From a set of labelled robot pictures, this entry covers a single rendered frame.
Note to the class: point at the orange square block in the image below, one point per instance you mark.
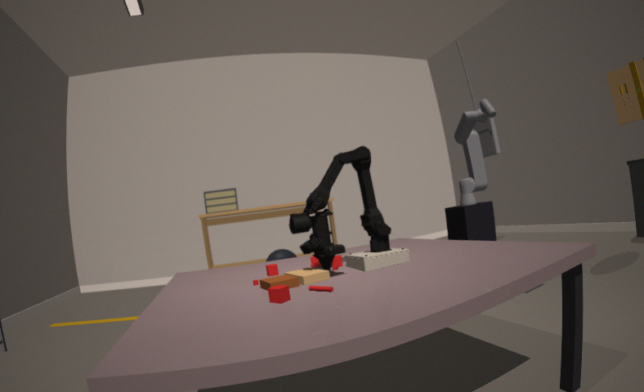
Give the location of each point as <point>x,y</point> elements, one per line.
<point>282,280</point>

